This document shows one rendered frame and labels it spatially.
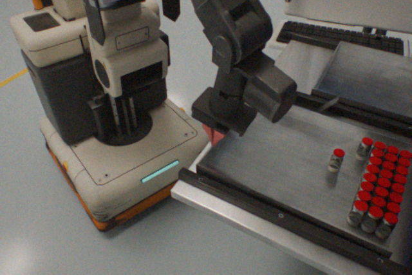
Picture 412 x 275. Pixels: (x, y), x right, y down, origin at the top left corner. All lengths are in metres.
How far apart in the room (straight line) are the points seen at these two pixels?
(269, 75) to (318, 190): 0.27
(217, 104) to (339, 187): 0.28
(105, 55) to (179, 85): 1.28
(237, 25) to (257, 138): 0.34
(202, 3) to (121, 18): 0.74
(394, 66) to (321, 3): 0.45
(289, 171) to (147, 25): 0.73
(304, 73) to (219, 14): 0.54
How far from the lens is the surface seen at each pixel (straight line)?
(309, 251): 0.62
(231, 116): 0.59
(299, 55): 1.06
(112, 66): 1.18
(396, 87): 1.01
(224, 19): 0.47
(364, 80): 1.00
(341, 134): 0.81
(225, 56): 0.49
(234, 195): 0.63
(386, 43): 1.33
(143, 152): 1.58
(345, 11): 1.44
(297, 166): 0.72
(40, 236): 1.79
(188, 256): 1.59
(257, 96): 0.52
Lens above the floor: 1.40
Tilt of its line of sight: 42 degrees down
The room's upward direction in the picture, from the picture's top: straight up
